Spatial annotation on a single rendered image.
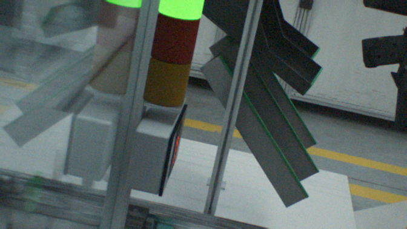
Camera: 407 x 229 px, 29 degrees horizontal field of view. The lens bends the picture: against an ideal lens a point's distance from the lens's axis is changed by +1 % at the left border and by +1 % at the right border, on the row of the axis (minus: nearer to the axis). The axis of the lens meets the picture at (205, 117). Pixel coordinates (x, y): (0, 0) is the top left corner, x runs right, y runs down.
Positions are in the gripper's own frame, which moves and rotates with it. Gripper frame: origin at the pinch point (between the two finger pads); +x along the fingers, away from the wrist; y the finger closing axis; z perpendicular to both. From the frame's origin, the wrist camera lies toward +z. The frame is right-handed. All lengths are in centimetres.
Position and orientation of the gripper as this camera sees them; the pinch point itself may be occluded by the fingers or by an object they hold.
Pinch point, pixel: (406, 106)
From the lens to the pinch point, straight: 114.6
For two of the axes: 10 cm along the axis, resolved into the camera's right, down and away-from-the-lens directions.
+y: -1.1, 3.1, -9.4
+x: -2.4, 9.1, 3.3
